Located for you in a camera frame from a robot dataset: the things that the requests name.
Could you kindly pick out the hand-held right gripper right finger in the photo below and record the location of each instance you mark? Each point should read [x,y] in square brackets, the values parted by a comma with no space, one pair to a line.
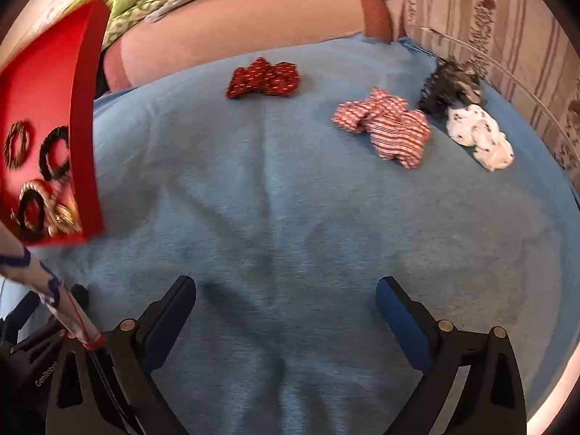
[402,326]

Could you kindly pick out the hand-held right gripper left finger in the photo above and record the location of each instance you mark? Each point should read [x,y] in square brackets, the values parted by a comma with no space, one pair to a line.
[164,326]

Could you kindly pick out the red jewelry box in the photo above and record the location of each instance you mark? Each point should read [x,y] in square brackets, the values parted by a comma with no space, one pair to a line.
[43,77]

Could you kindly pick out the white blue printed cloth sleeve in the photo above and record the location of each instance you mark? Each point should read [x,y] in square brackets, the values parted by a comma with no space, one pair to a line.
[31,267]

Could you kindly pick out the blue blanket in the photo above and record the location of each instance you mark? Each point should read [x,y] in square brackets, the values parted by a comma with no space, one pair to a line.
[281,199]

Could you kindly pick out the red white checked scrunchie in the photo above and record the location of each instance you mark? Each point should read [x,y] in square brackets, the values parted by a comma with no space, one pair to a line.
[389,127]

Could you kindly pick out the white printed scrunchie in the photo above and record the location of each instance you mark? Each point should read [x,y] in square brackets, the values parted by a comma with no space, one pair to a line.
[480,138]

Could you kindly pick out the black white patterned scrunchie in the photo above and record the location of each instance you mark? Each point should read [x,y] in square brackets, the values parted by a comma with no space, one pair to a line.
[448,84]

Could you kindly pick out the dark red dotted scrunchie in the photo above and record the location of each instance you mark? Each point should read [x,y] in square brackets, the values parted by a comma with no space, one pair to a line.
[263,77]

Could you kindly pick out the pink pillow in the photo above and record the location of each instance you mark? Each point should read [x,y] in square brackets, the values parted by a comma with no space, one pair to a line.
[253,22]

